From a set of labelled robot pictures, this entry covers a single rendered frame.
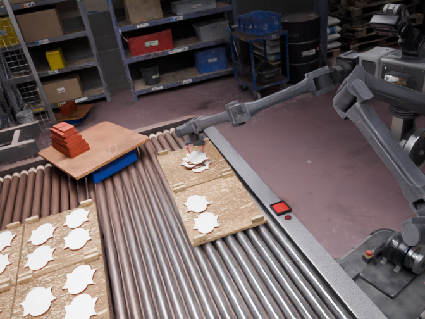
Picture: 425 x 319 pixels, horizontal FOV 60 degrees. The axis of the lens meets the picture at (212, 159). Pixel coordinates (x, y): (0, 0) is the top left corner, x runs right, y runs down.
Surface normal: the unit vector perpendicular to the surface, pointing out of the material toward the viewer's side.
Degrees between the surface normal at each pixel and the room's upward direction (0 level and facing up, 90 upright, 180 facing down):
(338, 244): 0
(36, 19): 90
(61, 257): 0
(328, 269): 0
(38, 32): 90
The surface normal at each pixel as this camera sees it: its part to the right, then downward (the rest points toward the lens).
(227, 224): -0.14, -0.85
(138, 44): 0.28, 0.47
